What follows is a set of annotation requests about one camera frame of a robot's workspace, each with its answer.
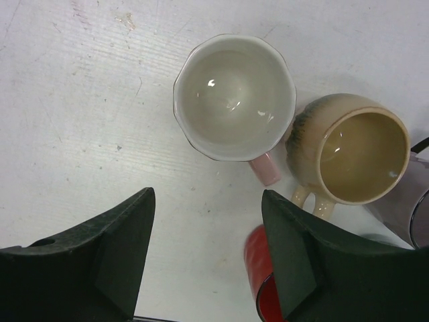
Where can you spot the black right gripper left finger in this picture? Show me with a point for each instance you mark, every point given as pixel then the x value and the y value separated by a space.
pixel 90 272

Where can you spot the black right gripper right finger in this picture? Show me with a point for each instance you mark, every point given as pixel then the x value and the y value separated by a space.
pixel 324 273

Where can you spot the red mug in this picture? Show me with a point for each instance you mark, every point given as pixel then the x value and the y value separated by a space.
pixel 260 275

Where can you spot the lavender mug with black handle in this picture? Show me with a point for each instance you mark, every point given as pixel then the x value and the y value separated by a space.
pixel 404 209

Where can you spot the cream mug with blue drips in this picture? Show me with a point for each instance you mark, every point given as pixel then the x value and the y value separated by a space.
pixel 346 149

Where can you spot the pink mug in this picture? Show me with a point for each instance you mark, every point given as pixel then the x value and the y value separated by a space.
pixel 234 99

